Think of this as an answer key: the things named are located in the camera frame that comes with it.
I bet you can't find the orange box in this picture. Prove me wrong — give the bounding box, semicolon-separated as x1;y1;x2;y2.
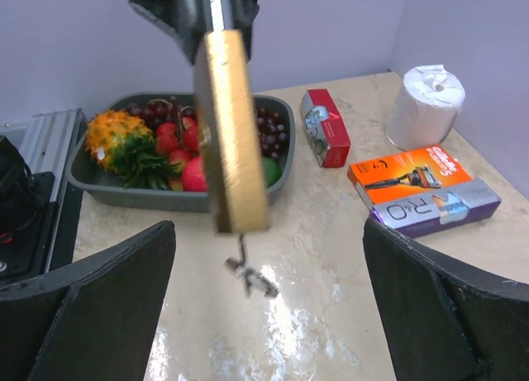
347;145;473;207

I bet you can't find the green fruit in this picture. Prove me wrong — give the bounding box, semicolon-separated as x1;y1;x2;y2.
261;157;282;188

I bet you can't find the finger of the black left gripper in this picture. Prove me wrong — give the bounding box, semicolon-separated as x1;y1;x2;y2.
128;0;213;64
223;0;260;62

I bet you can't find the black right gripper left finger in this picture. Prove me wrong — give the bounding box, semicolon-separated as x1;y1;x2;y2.
1;221;176;380

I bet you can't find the purple silver toothpaste box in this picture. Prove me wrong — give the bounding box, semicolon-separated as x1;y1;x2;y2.
369;179;502;238

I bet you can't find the white tissue roll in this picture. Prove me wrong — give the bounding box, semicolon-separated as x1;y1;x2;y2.
385;64;466;150

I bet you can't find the grey metal tray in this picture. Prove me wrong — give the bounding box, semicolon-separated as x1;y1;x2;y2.
65;94;296;213

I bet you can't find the aluminium frame rail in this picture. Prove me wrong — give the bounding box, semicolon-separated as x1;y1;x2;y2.
1;108;86;178

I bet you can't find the large brass padlock shackle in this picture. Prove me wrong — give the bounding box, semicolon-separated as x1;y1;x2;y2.
193;0;269;234

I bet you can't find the red apple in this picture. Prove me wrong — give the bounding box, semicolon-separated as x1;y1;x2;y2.
182;156;207;193

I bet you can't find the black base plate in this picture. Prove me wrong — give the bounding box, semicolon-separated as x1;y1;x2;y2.
0;172;83;291

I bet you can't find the red small box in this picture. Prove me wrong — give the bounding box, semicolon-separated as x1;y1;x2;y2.
300;88;350;169

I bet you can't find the dark grape bunch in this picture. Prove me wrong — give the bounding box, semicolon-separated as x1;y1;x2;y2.
126;98;290;161

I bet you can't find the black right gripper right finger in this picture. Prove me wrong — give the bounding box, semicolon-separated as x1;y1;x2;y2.
363;219;528;380

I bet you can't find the key ring of large padlock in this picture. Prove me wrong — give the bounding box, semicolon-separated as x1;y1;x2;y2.
223;234;280;299

